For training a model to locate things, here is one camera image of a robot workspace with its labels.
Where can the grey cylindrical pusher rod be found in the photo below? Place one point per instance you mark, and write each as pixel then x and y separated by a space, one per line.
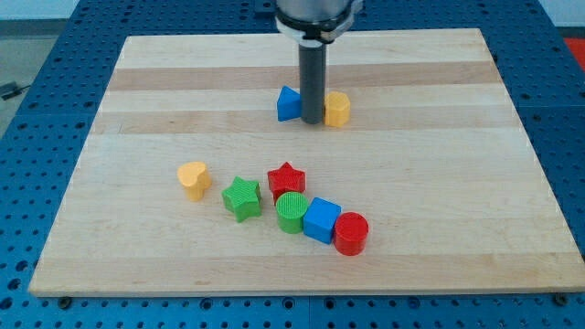
pixel 312 73

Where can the yellow hexagon block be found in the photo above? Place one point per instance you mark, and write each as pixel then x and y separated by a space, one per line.
pixel 337 108

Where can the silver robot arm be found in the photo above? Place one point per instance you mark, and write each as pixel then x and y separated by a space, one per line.
pixel 314 24

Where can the blue triangle block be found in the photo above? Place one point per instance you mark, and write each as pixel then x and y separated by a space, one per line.
pixel 288 104

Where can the red star block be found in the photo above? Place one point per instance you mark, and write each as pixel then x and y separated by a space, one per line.
pixel 286 179

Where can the green cylinder block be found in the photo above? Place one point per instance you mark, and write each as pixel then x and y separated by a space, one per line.
pixel 291 208

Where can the wooden board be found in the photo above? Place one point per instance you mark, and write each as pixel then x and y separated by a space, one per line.
pixel 434 156

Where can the green star block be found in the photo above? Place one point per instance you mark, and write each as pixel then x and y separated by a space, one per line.
pixel 243 199

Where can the blue cube block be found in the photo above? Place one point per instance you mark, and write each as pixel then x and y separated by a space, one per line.
pixel 319 220

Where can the yellow heart block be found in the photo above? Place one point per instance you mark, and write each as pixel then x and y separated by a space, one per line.
pixel 194 177

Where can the red cylinder block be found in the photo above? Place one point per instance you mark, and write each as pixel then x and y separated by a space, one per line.
pixel 350 233

